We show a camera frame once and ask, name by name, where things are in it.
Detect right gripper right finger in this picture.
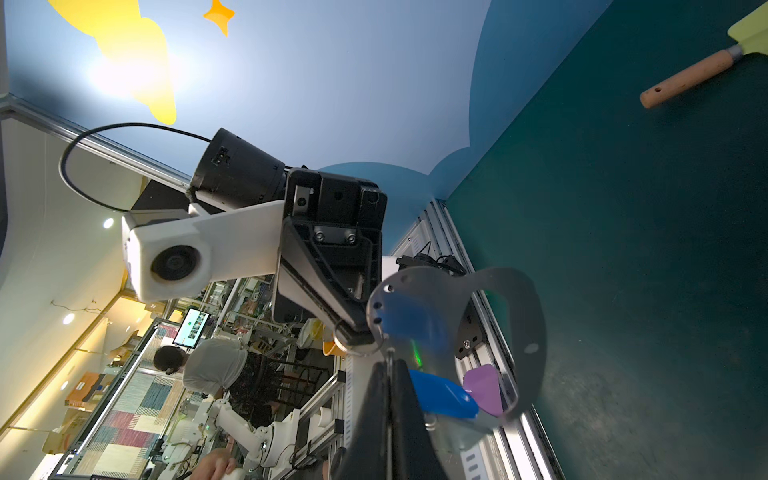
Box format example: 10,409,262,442
390,360,447,480

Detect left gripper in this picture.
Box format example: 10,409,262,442
272,168,388,348

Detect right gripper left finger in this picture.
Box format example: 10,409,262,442
335,362,390,480

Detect metal key holder plate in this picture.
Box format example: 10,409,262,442
366,267,547,428

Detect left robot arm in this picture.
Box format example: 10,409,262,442
122,129,387,355

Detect purple toy shovel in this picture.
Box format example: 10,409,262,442
463,364,504,417

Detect person in background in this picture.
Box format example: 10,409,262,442
153,339,248,399

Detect front aluminium rail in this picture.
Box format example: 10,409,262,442
335,200,563,479

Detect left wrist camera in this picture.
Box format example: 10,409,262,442
121,200,284,302

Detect green trowel wooden handle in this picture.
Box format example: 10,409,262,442
638,0,768,110

